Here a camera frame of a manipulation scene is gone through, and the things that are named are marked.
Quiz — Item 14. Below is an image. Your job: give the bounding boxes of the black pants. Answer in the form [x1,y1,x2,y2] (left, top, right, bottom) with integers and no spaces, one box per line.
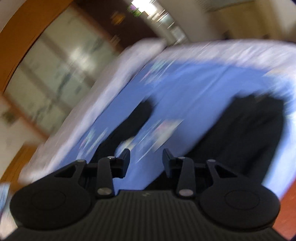
[89,95,285,190]

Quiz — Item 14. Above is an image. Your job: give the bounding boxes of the blue patterned bed sheet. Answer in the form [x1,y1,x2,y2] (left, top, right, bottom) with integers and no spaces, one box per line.
[60,60,295,198]

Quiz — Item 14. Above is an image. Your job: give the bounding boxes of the frosted glass wardrobe doors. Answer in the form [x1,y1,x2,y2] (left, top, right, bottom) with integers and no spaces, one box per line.
[4,7,118,135]

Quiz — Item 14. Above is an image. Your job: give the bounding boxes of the dark brown wooden door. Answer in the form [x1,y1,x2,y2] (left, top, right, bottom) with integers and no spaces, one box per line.
[75,0,158,48]

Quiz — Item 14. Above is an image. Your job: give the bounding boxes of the white quilted comforter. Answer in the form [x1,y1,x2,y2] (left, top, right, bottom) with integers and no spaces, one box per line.
[18,39,296,183]

